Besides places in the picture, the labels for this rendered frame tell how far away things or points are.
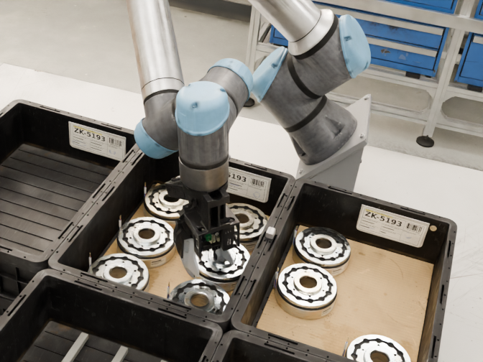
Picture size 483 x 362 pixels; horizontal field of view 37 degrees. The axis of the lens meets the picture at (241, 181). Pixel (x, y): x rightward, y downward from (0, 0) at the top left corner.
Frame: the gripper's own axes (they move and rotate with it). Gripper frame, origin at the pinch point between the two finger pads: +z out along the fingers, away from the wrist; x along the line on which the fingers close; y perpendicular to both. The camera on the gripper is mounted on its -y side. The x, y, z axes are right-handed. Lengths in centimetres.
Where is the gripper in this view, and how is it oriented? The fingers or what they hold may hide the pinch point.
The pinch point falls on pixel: (203, 263)
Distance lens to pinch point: 126.1
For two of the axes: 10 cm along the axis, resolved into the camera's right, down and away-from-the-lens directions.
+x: 9.0, -2.7, 3.5
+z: 0.0, 7.9, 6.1
